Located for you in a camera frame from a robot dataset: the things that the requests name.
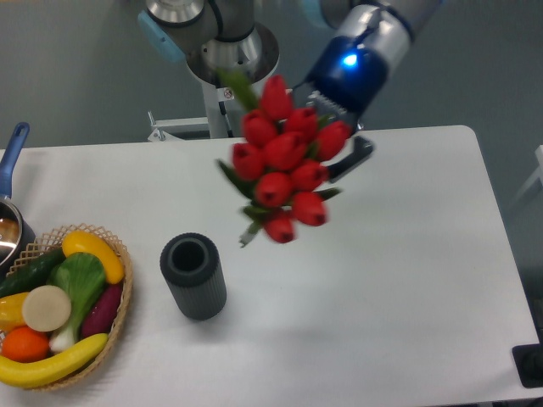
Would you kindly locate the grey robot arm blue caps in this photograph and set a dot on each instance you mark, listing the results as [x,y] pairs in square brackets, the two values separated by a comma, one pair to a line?
[369,41]

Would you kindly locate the green cucumber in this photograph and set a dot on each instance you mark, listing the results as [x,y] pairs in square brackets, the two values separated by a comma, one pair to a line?
[32,275]

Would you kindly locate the black device at table edge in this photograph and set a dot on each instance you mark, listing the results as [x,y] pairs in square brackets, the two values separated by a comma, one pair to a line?
[528,361]

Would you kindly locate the green bok choy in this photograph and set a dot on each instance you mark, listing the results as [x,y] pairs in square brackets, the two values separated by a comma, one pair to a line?
[81,276]

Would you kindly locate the beige round disc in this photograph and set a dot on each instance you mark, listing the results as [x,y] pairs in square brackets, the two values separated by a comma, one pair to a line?
[46,308]

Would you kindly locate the blue handled saucepan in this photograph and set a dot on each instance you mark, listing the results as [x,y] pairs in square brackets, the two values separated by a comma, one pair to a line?
[16,234]

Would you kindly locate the yellow banana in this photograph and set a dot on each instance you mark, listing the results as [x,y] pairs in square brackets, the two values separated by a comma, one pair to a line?
[57,367]

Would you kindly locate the grey ribbed vase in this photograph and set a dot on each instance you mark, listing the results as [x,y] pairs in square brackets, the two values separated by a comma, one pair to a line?
[191,266]

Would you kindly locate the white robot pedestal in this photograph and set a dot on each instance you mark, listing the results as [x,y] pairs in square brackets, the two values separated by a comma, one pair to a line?
[223,115]

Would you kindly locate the orange fruit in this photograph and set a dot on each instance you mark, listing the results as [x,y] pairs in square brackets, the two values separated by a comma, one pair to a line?
[25,345]

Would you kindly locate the yellow squash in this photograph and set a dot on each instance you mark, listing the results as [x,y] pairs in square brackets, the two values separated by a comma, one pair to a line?
[85,242]

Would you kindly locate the white frame at right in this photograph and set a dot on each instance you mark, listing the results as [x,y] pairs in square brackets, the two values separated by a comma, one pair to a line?
[530,188]

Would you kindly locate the purple sweet potato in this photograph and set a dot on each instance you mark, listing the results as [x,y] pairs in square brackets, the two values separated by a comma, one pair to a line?
[102,315]

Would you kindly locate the yellow bell pepper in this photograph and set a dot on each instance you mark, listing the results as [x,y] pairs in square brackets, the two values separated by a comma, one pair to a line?
[11,311]

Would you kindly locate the woven wicker basket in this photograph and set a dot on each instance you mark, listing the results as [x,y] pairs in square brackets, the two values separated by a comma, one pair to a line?
[52,240]

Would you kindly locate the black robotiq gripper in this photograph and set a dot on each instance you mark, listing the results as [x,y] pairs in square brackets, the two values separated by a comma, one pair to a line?
[342,82]

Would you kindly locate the red tulip bouquet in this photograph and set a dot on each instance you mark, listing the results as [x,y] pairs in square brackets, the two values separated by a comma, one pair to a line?
[280,165]

